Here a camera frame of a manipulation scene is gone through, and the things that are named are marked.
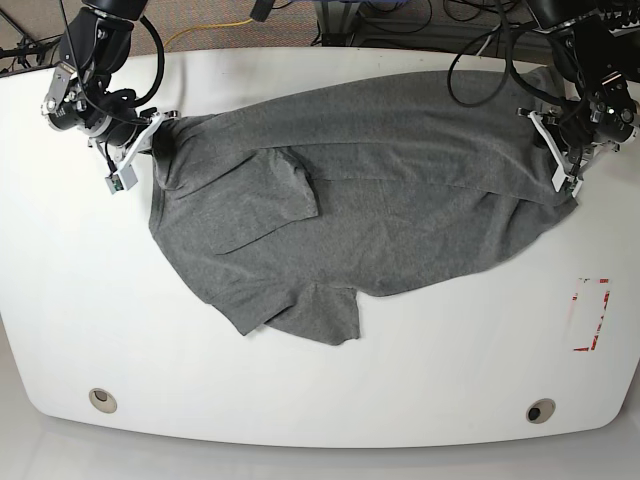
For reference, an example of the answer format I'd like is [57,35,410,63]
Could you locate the yellow cable on floor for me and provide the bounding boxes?
[162,17,252,53]

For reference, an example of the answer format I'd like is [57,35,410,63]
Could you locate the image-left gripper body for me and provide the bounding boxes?
[87,107,155,160]

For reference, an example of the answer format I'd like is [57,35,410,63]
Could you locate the grey T-shirt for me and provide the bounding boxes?
[149,71,577,345]

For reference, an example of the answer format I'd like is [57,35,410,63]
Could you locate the left table cable grommet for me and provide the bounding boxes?
[89,388,117,414]

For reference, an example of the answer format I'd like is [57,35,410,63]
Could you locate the table cable grommet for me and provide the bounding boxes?
[526,398,556,424]
[89,388,117,414]

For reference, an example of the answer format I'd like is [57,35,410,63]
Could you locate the black robot arm image-left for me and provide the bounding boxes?
[42,1,178,173]

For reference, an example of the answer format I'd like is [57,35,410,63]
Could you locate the red tape rectangle marking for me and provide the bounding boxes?
[568,278,611,352]

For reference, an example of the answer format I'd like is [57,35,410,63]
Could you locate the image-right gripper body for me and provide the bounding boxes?
[543,107,594,155]

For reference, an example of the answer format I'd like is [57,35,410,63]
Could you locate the right table cable grommet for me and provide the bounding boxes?
[526,398,556,424]

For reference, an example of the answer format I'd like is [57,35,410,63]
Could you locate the white power strip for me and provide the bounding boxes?
[609,16,640,37]

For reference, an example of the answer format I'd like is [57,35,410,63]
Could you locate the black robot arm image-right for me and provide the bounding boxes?
[526,1,639,148]

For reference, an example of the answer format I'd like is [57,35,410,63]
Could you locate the black tripod stand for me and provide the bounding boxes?
[1,0,64,76]

